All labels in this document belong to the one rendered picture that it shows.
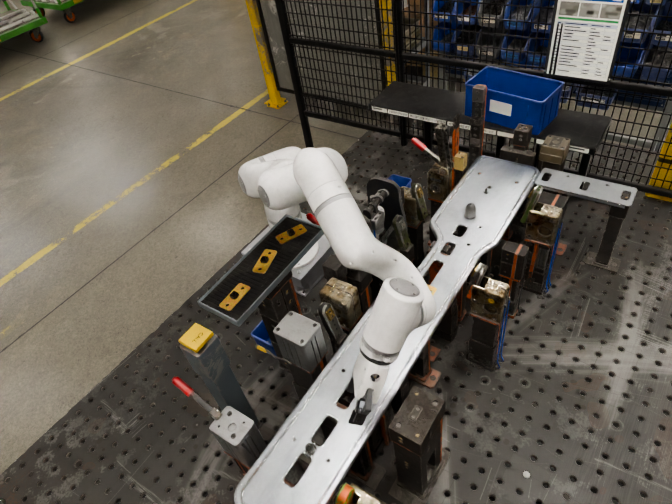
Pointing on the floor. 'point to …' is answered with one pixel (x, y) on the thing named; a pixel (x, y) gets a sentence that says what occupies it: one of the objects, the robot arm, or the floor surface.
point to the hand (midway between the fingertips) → (355, 404)
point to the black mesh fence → (461, 74)
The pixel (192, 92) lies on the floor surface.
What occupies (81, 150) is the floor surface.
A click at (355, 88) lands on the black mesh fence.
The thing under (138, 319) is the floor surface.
